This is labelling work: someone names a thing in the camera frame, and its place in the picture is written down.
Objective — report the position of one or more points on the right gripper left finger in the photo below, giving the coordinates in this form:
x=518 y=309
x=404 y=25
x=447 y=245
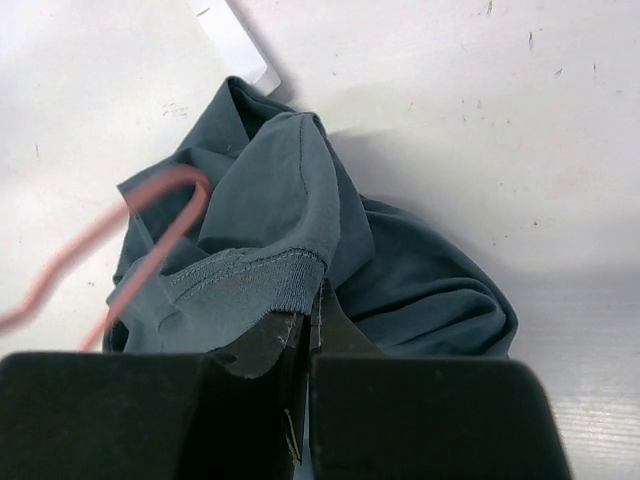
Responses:
x=235 y=412

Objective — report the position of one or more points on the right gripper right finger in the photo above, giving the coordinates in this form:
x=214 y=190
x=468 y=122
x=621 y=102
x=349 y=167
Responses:
x=373 y=416

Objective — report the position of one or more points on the blue t shirt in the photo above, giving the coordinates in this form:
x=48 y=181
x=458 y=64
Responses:
x=285 y=218

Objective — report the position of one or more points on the white clothes rack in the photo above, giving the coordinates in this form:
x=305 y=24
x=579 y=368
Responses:
x=237 y=49

